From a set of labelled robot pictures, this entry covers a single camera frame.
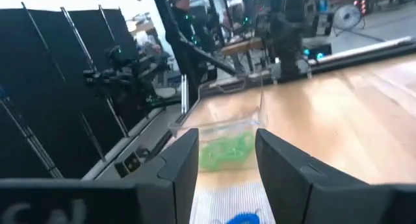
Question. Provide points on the black partition curtain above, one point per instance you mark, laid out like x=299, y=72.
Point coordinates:
x=48, y=87

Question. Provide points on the clear plastic bin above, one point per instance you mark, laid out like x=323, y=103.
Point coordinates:
x=227, y=120
x=227, y=198

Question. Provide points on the white floor fan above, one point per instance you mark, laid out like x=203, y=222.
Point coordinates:
x=347, y=17

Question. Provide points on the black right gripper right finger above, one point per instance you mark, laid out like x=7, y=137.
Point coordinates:
x=286, y=178

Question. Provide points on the neighbouring black robot arm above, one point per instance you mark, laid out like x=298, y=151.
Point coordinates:
x=123, y=74

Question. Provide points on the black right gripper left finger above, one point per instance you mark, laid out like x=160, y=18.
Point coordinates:
x=175, y=172

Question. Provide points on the wooden background table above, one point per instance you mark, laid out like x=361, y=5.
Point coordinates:
x=242, y=45

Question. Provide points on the black electronics box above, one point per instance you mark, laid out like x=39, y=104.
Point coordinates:
x=317, y=52

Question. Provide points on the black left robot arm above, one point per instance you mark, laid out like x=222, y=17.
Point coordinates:
x=286, y=19

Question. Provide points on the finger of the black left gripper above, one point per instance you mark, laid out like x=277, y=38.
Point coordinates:
x=276, y=73
x=309, y=71

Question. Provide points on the person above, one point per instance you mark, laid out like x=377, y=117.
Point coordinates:
x=182, y=16

